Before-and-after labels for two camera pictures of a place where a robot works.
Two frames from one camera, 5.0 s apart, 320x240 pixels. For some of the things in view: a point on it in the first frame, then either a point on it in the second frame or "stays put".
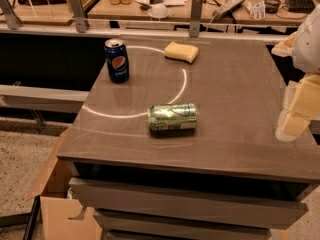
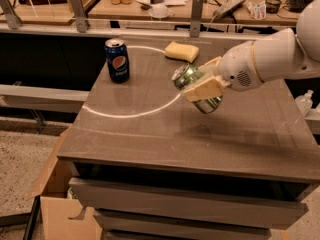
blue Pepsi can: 118,60 stays put
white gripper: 308,50 → 237,68
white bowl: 158,10 stays put
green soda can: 178,118 → 184,76
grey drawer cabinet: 235,179 stays put
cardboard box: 64,217 stays put
